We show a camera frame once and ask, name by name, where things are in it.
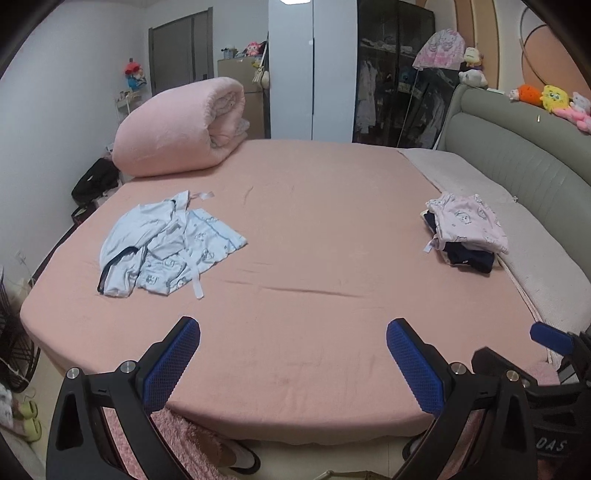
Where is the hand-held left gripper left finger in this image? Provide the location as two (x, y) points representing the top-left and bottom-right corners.
(46, 316), (201, 480)

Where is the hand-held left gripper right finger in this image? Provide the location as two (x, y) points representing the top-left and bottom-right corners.
(386, 318), (541, 480)

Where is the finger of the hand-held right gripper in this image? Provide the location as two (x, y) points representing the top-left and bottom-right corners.
(530, 322), (583, 358)
(471, 348), (506, 376)

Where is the pink printed pajama garment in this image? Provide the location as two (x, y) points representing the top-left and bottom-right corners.
(426, 193), (509, 256)

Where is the navy garment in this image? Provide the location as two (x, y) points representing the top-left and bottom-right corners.
(420, 210), (497, 275)

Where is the grey and white slipper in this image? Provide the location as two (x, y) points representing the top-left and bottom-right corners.
(217, 440), (262, 474)

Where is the bed with pink sheet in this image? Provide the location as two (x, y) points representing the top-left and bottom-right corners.
(19, 138), (561, 446)

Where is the light blue printed garment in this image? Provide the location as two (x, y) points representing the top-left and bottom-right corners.
(139, 189), (249, 301)

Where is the plain light blue garment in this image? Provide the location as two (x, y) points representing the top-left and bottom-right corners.
(96, 198), (185, 297)

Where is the black bag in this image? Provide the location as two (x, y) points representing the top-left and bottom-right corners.
(71, 158), (122, 206)

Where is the grey-green padded headboard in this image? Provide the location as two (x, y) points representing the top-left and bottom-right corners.
(436, 84), (591, 324)

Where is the pink and white plush toy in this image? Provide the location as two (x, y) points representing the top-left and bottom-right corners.
(554, 91), (591, 134)

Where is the rolled pink quilt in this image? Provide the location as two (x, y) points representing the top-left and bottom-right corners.
(112, 77), (250, 178)

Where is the yellow sponge plush toy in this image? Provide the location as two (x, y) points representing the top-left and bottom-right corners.
(540, 84), (573, 114)

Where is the orange carrot plush toy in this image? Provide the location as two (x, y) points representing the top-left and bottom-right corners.
(509, 84), (544, 108)

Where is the white shelf rack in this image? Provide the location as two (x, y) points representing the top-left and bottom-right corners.
(115, 90), (153, 125)

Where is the beige cabinet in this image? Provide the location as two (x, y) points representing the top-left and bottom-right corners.
(217, 56), (269, 139)

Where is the red and blue plush toy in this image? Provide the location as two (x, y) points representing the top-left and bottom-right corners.
(122, 62), (147, 90)

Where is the cream plush toy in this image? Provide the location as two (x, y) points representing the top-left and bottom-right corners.
(252, 58), (271, 88)

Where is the black glass-door cabinet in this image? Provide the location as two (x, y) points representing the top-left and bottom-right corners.
(352, 0), (458, 149)

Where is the pink printed child umbrella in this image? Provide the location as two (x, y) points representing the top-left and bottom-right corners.
(412, 28), (465, 71)

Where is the brown door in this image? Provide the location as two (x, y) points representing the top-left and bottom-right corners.
(148, 13), (214, 100)

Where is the white wardrobe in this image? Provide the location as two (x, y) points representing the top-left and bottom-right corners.
(268, 0), (358, 144)

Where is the black wire basket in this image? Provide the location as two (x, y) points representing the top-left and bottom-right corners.
(0, 265), (42, 393)

